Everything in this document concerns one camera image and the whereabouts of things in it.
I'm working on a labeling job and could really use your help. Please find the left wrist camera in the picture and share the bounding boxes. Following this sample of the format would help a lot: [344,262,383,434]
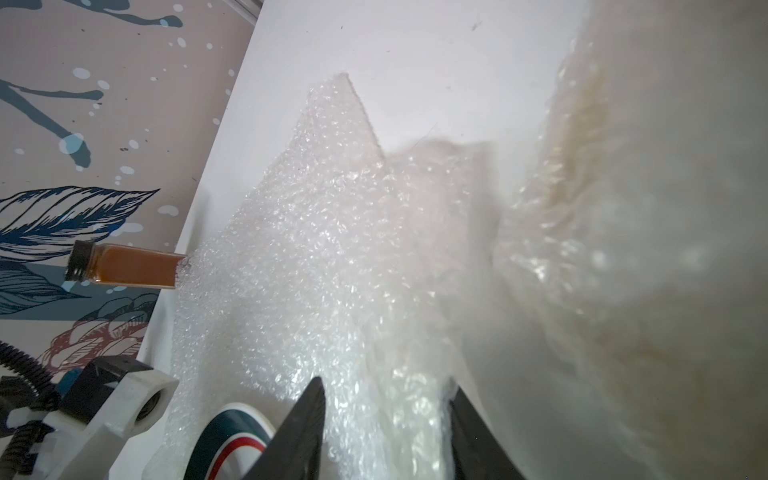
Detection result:
[1,356,179,479]

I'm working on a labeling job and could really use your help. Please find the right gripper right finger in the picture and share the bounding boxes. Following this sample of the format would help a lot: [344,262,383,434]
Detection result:
[449,388,525,480]

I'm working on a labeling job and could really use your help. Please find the white plate dark rim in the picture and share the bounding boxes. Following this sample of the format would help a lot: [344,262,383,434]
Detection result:
[183,402,276,480]

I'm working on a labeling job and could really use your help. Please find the clear bubble wrap sheet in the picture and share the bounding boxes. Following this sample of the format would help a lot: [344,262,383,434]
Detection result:
[143,74,479,479]
[494,1,767,479]

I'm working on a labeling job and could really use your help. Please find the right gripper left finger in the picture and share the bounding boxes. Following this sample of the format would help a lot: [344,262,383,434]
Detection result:
[243,376,326,480]

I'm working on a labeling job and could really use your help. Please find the orange spice bottle black cap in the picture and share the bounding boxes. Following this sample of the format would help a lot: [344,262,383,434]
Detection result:
[64,241,185,289]

